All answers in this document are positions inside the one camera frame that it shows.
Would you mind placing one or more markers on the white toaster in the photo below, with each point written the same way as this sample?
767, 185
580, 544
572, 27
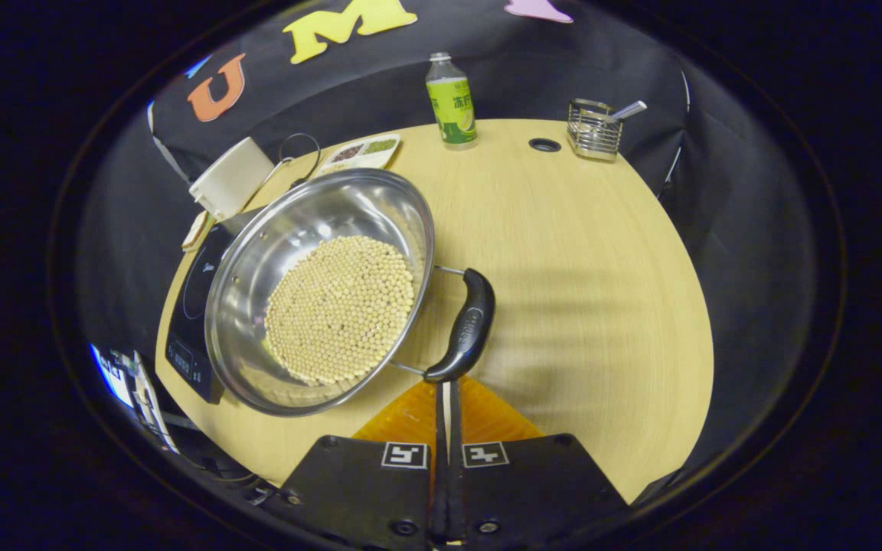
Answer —
230, 180

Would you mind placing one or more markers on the pile of soybeans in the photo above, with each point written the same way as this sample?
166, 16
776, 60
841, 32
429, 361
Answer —
341, 310

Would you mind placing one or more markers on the green label drink bottle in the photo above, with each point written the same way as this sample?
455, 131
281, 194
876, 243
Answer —
451, 103

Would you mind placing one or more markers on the white divided bean plate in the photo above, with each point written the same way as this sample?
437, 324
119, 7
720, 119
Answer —
360, 153

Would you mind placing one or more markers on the black backdrop cloth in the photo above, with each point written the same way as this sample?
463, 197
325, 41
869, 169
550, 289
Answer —
525, 69

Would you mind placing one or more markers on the black induction cooktop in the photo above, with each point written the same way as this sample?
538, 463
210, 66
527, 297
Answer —
188, 306

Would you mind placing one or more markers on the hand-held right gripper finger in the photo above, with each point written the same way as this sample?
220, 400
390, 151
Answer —
456, 474
439, 474

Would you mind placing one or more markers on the stainless steel pot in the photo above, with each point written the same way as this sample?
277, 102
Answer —
280, 245

